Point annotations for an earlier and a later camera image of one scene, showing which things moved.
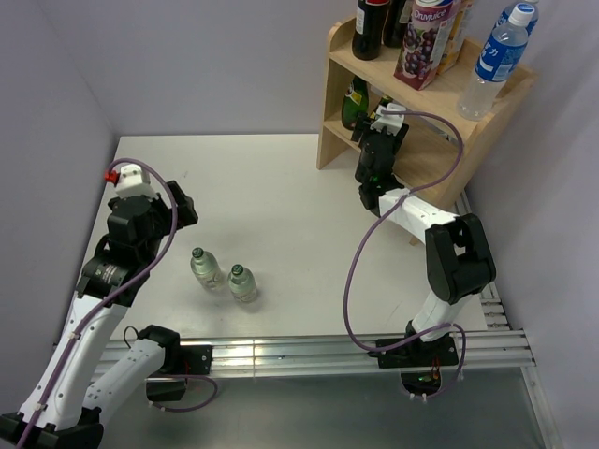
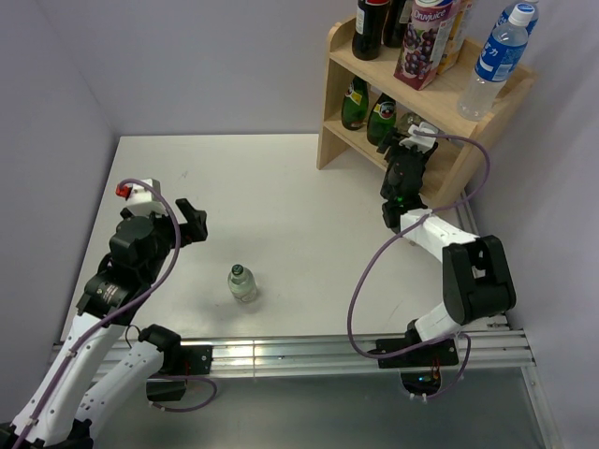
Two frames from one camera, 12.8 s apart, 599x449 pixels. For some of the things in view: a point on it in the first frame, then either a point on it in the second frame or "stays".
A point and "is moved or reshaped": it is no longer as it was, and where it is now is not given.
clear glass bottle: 206,267 is moved or reshaped
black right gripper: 359,130 -> 391,139
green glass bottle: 355,102 stays
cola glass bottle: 370,21 stays
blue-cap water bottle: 496,62 stays
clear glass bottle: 241,283 stays
